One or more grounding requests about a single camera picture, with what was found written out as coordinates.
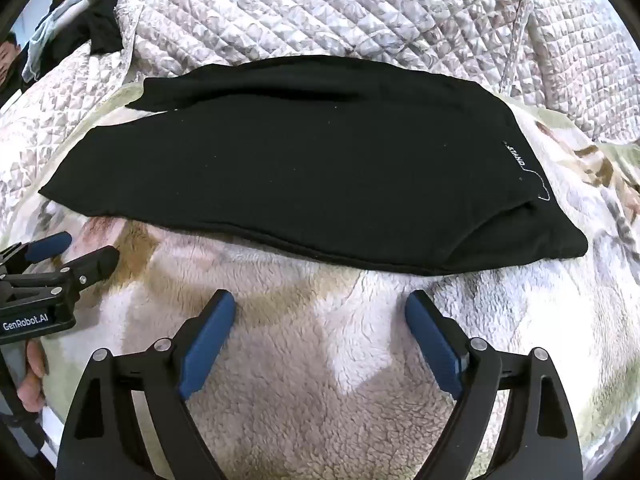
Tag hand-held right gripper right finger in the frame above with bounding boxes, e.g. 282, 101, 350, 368
404, 289, 585, 480

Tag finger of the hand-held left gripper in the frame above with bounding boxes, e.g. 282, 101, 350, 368
59, 246, 121, 287
0, 232, 72, 276

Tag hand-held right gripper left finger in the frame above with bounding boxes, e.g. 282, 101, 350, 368
55, 289, 237, 480

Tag black pants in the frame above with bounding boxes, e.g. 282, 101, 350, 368
39, 54, 588, 277

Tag person's left hand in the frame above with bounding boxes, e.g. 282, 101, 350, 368
17, 341, 49, 411

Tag floral fleece blanket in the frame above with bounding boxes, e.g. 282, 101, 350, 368
0, 82, 640, 480

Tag pile of dark clothes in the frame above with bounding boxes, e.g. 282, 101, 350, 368
24, 2, 92, 82

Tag dark garment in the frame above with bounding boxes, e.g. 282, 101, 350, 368
82, 0, 127, 57

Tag beige quilted bedspread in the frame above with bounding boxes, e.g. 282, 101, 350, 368
0, 0, 636, 206

